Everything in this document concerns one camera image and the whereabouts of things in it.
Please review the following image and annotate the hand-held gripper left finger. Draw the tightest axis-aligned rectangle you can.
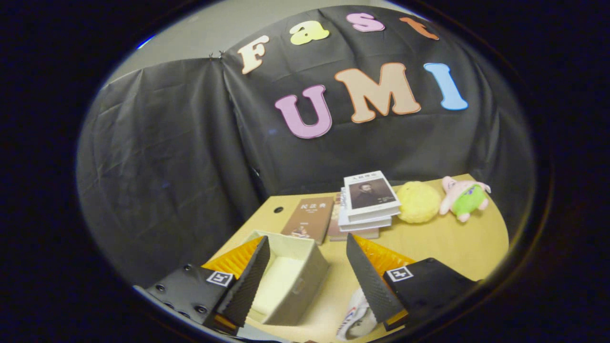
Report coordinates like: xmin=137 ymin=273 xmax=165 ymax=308
xmin=145 ymin=236 xmax=271 ymax=336

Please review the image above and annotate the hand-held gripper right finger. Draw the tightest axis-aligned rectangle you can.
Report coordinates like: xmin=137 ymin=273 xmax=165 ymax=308
xmin=346 ymin=233 xmax=478 ymax=332

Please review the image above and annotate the white shoe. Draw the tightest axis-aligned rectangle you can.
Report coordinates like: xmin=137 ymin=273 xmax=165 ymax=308
xmin=336 ymin=287 xmax=378 ymax=341

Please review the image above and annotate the beige fabric storage box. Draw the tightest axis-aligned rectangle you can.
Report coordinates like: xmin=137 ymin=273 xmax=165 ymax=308
xmin=241 ymin=230 xmax=330 ymax=326

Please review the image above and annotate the reddish brown book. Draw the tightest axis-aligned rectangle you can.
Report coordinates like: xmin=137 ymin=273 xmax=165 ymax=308
xmin=327 ymin=193 xmax=380 ymax=241

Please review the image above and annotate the plain white book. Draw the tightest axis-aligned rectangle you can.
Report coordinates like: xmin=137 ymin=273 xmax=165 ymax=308
xmin=337 ymin=188 xmax=392 ymax=232

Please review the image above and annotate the white portrait cover book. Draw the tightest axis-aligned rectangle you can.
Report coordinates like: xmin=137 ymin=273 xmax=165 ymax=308
xmin=343 ymin=171 xmax=402 ymax=222

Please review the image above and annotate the yellow plush ball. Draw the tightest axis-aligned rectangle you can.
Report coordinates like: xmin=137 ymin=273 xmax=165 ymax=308
xmin=396 ymin=181 xmax=441 ymax=224

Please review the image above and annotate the pink star plush toy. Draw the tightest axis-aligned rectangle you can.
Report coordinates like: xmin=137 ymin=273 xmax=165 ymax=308
xmin=439 ymin=176 xmax=491 ymax=223

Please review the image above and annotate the black backdrop cloth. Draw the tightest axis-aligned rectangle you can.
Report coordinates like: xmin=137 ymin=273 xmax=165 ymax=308
xmin=76 ymin=5 xmax=537 ymax=286

